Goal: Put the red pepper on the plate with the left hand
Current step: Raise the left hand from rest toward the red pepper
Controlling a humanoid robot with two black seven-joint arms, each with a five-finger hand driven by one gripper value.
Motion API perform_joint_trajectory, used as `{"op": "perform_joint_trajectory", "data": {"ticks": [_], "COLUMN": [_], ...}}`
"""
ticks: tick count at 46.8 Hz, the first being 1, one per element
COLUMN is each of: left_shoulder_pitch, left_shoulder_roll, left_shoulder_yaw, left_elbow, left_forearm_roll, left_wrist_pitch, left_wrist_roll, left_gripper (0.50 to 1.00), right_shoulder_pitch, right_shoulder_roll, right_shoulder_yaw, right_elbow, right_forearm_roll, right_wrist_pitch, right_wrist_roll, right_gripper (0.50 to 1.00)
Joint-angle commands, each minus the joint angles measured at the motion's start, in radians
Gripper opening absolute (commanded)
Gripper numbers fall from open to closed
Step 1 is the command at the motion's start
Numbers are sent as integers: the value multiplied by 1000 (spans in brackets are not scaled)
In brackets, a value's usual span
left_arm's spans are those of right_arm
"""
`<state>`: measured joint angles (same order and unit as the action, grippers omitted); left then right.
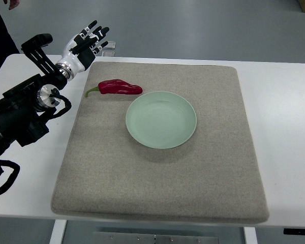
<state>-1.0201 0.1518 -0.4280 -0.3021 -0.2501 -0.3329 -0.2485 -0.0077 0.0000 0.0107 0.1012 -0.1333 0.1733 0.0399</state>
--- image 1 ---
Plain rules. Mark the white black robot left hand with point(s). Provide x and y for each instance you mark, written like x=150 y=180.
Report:
x=81 y=50

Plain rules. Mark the red pepper with green stem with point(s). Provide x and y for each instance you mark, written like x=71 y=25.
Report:
x=116 y=86

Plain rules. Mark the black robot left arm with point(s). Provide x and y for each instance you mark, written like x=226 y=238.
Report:
x=26 y=108

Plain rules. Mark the pale green round plate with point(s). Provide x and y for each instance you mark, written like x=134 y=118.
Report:
x=161 y=120

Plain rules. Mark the white left table leg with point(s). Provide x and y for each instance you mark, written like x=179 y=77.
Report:
x=58 y=231

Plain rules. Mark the white table leg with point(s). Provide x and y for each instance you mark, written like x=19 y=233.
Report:
x=58 y=231
x=250 y=235

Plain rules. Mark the beige felt mat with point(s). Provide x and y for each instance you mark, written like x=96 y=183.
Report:
x=213 y=177

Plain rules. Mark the white right table leg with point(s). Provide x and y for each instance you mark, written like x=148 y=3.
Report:
x=250 y=235

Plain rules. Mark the black table control panel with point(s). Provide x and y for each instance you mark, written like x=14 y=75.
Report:
x=294 y=231

